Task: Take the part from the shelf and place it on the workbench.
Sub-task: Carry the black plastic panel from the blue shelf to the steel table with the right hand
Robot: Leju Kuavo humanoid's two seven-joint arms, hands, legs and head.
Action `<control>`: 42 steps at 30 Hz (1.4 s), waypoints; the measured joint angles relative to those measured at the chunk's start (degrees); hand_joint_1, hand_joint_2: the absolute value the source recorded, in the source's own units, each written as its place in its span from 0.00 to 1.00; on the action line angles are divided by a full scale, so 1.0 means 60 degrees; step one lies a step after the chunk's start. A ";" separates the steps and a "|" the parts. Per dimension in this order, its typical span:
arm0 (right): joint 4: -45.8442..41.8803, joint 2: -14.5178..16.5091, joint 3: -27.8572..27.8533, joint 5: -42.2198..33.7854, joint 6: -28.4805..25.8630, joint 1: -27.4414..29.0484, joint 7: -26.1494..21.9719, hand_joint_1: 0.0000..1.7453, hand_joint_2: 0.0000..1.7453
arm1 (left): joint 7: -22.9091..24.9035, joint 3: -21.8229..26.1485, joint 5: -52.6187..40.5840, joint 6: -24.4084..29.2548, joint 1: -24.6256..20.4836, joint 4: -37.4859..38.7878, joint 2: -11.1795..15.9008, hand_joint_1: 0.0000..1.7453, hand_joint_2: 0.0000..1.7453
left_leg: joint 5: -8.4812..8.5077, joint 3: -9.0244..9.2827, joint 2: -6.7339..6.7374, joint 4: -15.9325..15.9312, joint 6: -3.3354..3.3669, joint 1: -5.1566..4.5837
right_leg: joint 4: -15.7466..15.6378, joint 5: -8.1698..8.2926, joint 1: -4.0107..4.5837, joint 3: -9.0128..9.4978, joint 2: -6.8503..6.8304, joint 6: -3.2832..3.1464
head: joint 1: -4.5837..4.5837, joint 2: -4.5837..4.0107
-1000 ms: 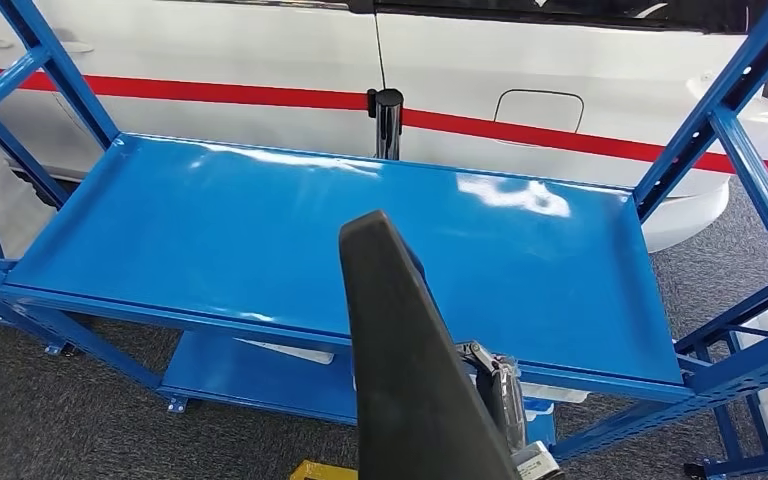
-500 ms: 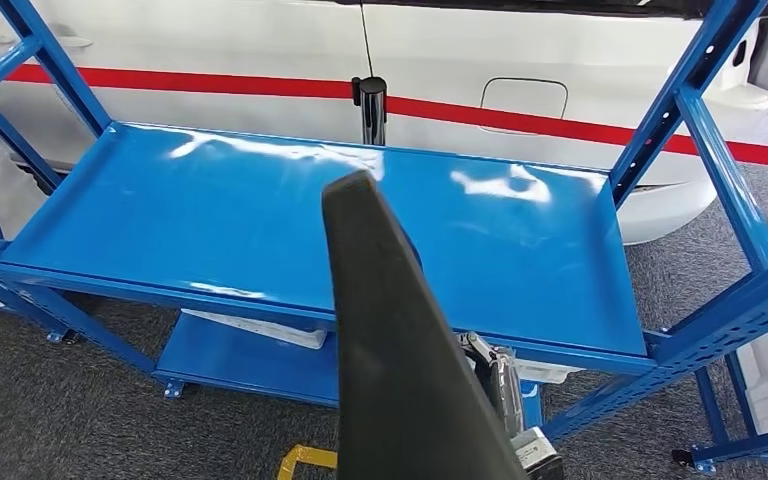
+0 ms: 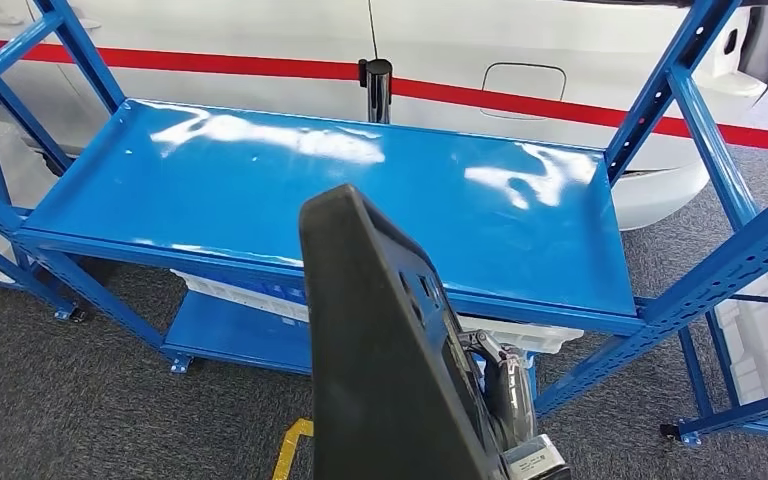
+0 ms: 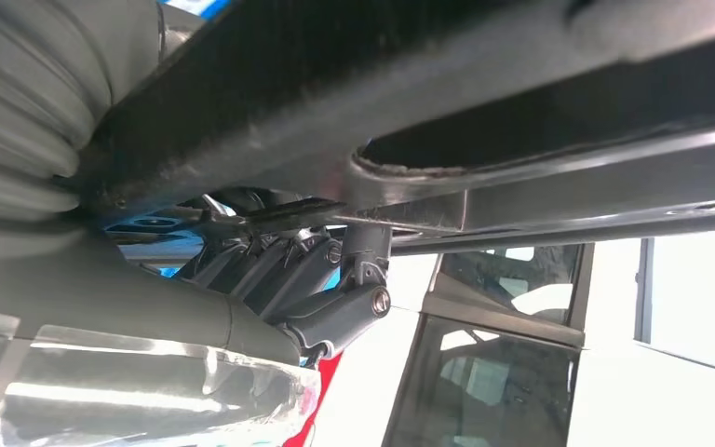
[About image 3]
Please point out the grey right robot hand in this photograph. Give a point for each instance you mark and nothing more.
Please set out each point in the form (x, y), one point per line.
(510, 404)

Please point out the black plastic plate bracket part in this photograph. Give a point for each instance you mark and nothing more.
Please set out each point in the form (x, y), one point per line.
(371, 331)

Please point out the blue plastic crate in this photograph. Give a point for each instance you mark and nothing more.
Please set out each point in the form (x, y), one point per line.
(271, 291)

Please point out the red barrier belt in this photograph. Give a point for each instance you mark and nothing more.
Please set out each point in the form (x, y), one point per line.
(556, 108)
(159, 61)

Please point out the chrome stanchion with black cap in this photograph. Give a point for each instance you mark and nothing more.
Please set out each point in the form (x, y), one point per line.
(377, 93)

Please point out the white car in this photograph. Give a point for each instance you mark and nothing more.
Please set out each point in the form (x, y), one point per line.
(225, 26)

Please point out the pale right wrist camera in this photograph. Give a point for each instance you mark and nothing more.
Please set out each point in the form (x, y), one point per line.
(530, 460)

